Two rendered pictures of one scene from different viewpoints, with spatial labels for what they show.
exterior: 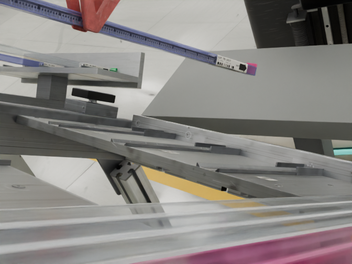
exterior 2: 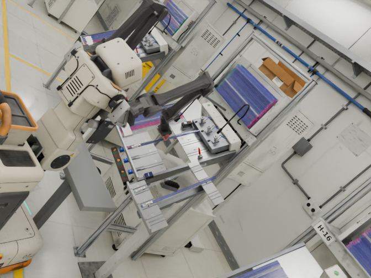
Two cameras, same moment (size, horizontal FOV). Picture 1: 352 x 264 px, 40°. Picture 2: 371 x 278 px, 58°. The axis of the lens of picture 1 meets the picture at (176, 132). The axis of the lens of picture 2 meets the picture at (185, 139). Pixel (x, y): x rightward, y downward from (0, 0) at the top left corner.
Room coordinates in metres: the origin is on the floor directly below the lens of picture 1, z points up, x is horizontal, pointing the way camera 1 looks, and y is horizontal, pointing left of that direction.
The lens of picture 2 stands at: (2.56, -0.18, 1.71)
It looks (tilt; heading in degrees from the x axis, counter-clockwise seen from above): 17 degrees down; 172
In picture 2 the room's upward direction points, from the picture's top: 43 degrees clockwise
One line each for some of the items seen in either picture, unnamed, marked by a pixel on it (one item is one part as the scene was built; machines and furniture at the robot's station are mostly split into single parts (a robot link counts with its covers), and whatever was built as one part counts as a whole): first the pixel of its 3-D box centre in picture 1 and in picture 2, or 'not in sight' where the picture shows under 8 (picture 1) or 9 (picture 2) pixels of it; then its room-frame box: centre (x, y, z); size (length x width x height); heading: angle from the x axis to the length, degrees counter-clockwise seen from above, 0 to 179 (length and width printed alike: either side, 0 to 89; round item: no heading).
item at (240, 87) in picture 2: not in sight; (247, 96); (0.10, 0.30, 1.52); 0.51 x 0.13 x 0.27; 37
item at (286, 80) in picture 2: not in sight; (286, 77); (-0.16, 0.47, 1.82); 0.68 x 0.30 x 0.20; 37
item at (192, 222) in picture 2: not in sight; (152, 201); (-0.02, 0.36, 0.31); 0.70 x 0.65 x 0.62; 37
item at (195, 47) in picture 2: not in sight; (148, 65); (-1.19, -0.49, 0.95); 1.35 x 0.82 x 1.90; 127
